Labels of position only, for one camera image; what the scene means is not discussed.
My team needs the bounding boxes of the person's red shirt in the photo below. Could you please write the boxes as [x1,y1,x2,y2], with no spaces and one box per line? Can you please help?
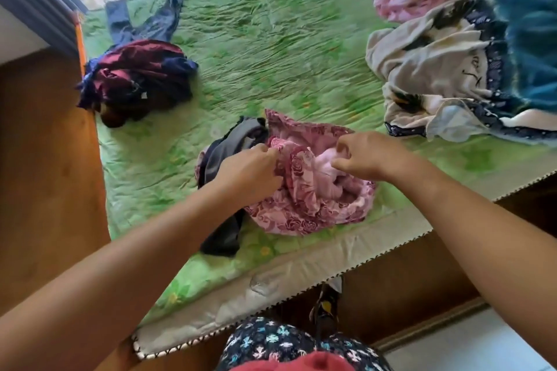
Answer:
[230,351,356,371]

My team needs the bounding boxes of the dark grey t-shirt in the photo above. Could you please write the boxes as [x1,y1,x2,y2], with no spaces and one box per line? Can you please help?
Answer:
[198,116,270,259]

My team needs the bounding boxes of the person's floral patterned trousers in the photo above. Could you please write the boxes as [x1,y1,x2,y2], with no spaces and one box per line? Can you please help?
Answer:
[216,317,392,371]

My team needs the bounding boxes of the blue shirt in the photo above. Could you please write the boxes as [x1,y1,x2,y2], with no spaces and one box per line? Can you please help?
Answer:
[76,55,199,111]

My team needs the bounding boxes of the green floral bedsheet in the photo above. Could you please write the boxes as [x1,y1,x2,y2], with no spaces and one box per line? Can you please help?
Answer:
[80,0,557,328]

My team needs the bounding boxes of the person's left hand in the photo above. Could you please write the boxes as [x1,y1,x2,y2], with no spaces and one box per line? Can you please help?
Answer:
[213,143,284,210]

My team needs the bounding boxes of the person's right hand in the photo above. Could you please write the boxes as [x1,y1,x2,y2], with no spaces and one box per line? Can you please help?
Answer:
[331,131,414,184]

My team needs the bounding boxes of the dark red shirt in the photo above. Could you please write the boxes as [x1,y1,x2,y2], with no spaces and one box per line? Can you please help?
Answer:
[77,39,199,128]

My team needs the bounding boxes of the teal plush blanket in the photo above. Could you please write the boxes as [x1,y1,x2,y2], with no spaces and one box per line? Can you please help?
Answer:
[468,0,557,115]

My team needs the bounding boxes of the pink floral jacket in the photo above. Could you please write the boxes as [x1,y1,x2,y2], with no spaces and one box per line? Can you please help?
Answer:
[194,108,377,237]

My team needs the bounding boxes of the person's left forearm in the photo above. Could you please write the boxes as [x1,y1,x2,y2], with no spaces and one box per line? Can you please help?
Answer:
[0,179,249,371]

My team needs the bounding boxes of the person's dark slipper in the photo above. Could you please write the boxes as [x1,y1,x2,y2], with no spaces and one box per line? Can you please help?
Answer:
[309,281,343,334]

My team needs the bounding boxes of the person's right forearm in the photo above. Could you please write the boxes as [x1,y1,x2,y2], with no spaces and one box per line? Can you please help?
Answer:
[387,153,557,367]

